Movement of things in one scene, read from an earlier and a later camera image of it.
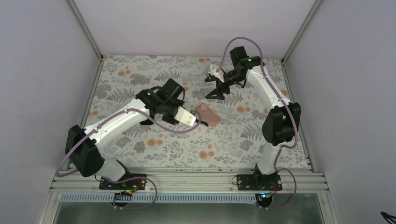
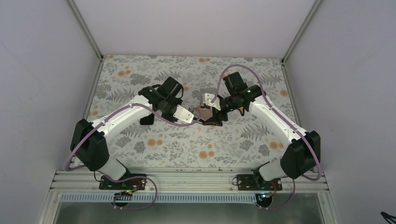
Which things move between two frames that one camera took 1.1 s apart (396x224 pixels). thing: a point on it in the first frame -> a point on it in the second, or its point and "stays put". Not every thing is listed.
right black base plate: (259, 182) stays put
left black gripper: (168, 116) stays put
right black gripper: (221, 85) -> (216, 117)
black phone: (146, 122) stays put
